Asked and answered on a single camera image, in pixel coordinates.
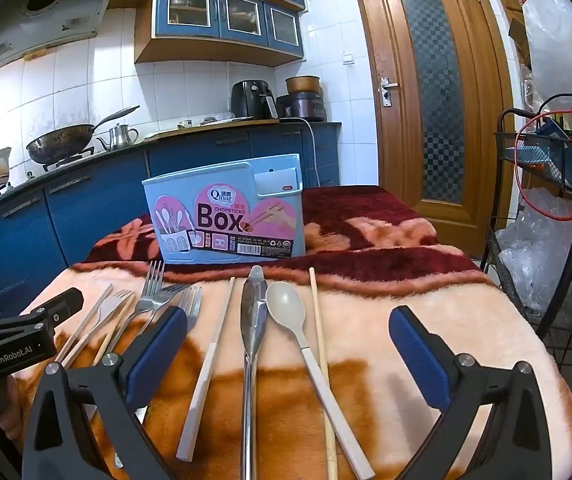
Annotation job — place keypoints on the range hood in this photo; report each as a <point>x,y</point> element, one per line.
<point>41,10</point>

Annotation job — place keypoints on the stainless steel serving utensil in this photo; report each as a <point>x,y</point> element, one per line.
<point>252,310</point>

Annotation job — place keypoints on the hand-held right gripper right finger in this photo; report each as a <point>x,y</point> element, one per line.
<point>421,360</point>

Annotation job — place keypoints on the white light switch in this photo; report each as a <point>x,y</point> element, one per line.
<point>348,58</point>

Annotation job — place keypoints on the large clear plastic bag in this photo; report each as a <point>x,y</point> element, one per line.
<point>556,35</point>

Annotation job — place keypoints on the person's left hand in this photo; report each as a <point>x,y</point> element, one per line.
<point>11,410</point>

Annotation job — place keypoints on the black wok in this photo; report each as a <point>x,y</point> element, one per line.
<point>61,142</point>

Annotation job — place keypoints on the stainless steel fork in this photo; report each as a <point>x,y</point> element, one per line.
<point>192,305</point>
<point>158,300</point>
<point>153,285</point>

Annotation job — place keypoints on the glass-door wall cabinet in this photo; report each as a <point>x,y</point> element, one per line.
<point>216,15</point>

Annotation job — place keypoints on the light blue chopstick box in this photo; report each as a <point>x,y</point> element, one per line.
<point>226,210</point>

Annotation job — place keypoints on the blue base cabinets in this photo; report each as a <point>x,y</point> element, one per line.
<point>96,205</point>

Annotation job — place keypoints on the wooden door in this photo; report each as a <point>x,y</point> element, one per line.
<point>486,110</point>

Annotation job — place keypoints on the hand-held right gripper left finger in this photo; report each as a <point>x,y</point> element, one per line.
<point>158,355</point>

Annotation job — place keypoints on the printed fleece blanket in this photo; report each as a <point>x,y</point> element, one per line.
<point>376,300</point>

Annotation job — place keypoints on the rice cooker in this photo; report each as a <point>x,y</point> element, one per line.
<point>303,107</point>

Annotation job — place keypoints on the black air fryer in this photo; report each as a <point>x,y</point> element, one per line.
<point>248,100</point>

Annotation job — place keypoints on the two-tone chopstick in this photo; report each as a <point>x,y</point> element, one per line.
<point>88,322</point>
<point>211,360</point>

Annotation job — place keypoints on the steel kettle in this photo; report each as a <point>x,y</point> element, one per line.
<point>120,136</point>

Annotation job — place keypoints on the brown wooden bowl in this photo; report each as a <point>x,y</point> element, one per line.
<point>302,85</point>

